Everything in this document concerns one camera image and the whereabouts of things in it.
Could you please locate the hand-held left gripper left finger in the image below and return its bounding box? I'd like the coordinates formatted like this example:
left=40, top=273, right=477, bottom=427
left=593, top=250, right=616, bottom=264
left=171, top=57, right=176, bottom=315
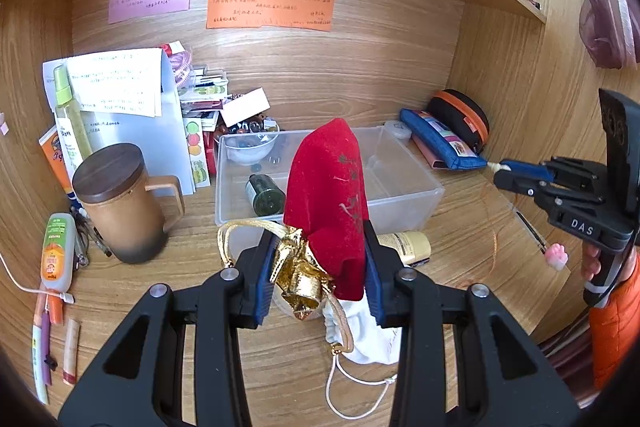
left=57, top=231, right=279, bottom=427

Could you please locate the pink coiled cord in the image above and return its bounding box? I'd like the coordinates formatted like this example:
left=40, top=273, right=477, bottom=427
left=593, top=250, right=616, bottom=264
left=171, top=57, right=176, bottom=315
left=167, top=42, right=194, bottom=88

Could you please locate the dark green glass bottle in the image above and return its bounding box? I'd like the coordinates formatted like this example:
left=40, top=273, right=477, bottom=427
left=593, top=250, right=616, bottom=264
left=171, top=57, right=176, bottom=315
left=245, top=174, right=287, bottom=217

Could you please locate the white plastic file holder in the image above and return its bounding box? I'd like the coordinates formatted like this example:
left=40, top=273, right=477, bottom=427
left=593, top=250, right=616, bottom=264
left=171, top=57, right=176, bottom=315
left=42, top=48, right=197, bottom=196

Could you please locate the pen with pink paw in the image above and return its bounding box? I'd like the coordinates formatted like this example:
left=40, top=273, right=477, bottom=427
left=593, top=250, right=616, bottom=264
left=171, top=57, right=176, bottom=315
left=515, top=209, right=570, bottom=272

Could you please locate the small white round container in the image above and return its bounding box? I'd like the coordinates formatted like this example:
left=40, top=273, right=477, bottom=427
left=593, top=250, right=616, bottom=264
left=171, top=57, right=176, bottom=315
left=384, top=120, right=412, bottom=140

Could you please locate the person's right forearm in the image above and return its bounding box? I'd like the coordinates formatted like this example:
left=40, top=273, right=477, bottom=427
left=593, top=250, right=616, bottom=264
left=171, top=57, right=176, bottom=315
left=587, top=252, right=640, bottom=390

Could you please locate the orange paper note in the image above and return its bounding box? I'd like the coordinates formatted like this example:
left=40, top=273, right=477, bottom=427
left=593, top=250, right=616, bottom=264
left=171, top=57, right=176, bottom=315
left=206, top=0, right=335, bottom=32

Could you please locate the blue pencil case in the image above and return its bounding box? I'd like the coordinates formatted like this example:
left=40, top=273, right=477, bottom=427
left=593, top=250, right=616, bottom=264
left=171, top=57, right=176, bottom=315
left=399, top=108, right=488, bottom=171

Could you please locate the dark striped cloth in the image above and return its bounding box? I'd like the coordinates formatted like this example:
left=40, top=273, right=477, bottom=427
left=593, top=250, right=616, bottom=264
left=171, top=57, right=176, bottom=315
left=540, top=317, right=601, bottom=403

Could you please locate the orange paper packet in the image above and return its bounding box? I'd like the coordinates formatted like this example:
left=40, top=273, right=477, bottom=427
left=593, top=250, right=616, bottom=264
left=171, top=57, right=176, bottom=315
left=39, top=125, right=76, bottom=200

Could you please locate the white drawstring pouch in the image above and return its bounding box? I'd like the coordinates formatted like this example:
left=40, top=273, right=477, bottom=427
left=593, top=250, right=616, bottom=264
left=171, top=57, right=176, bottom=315
left=322, top=294, right=403, bottom=420

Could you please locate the wooden desktop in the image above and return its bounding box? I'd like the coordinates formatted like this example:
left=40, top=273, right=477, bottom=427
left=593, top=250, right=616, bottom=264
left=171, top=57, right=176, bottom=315
left=0, top=142, right=601, bottom=427

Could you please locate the person's right hand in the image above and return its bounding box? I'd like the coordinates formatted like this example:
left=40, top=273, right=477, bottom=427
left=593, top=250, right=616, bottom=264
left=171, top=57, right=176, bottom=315
left=580, top=241, right=638, bottom=288

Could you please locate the orange and white tube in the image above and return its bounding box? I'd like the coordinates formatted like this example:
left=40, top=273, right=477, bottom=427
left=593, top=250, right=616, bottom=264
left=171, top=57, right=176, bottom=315
left=40, top=213, right=77, bottom=293

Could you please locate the pink wallet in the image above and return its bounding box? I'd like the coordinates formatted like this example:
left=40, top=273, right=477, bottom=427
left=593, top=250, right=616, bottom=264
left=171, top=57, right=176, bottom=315
left=413, top=138, right=451, bottom=171

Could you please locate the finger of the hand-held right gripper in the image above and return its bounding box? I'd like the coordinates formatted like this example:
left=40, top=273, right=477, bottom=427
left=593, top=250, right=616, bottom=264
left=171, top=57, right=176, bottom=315
left=501, top=159, right=566, bottom=180
left=493, top=170, right=551, bottom=198

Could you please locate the white charging cable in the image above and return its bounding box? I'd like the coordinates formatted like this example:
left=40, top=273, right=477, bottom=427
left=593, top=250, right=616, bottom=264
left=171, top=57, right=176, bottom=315
left=0, top=252, right=76, bottom=305

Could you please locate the purple pen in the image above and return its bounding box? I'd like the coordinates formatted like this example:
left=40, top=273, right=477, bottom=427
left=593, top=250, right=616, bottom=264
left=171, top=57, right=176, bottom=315
left=40, top=307, right=54, bottom=385

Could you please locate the white cardboard box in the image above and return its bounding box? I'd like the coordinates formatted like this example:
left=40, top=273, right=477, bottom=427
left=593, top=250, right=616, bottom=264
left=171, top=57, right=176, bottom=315
left=220, top=89, right=271, bottom=126

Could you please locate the red velvet pouch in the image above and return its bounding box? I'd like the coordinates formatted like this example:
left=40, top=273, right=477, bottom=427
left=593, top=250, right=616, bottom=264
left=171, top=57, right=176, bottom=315
left=283, top=118, right=371, bottom=303

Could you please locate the pink lip balm tube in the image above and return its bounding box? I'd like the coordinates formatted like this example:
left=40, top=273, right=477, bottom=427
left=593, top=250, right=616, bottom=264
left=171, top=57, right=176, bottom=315
left=62, top=318, right=81, bottom=385

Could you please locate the stack of sticker packets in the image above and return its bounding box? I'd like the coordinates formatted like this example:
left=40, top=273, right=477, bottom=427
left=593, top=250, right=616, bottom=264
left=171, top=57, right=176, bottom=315
left=177, top=66, right=231, bottom=188

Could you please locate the black case with orange zipper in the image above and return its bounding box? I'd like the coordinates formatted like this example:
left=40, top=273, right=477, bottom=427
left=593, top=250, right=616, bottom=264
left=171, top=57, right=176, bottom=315
left=426, top=90, right=491, bottom=155

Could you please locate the white handwritten paper sheet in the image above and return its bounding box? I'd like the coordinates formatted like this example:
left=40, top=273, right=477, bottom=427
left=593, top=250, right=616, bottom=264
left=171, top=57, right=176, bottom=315
left=66, top=48, right=163, bottom=118

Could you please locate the small glass bowl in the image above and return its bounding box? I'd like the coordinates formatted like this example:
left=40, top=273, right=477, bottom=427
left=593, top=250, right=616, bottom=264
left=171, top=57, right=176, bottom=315
left=223, top=132, right=281, bottom=166

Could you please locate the green spray bottle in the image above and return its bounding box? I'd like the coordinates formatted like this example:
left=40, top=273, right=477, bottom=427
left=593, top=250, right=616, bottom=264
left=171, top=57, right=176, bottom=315
left=52, top=64, right=93, bottom=172

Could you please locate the gold drawstring pouch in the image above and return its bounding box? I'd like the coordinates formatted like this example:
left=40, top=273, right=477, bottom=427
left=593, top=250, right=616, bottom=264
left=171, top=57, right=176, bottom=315
left=216, top=219, right=337, bottom=322

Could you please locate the clear plastic storage box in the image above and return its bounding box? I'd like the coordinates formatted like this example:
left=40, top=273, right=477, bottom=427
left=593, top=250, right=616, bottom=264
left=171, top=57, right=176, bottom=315
left=214, top=123, right=446, bottom=233

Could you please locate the cream yellow lotion tube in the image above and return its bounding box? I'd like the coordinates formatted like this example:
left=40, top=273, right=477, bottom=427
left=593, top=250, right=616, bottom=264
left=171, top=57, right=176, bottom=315
left=375, top=231, right=432, bottom=267

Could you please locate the thin orange cord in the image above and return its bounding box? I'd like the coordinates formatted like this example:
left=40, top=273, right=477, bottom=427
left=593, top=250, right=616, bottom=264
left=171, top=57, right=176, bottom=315
left=450, top=161, right=512, bottom=288

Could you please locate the white and green pen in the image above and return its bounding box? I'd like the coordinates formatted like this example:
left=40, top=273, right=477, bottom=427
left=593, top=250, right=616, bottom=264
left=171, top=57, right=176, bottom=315
left=32, top=294, right=51, bottom=405

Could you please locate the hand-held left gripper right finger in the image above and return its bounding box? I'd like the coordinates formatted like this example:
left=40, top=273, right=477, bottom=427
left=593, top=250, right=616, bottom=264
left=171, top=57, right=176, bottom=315
left=363, top=218, right=585, bottom=427

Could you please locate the brown mug with wooden lid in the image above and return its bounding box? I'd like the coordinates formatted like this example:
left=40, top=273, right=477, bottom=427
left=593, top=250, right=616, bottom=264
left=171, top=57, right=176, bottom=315
left=72, top=143, right=187, bottom=265

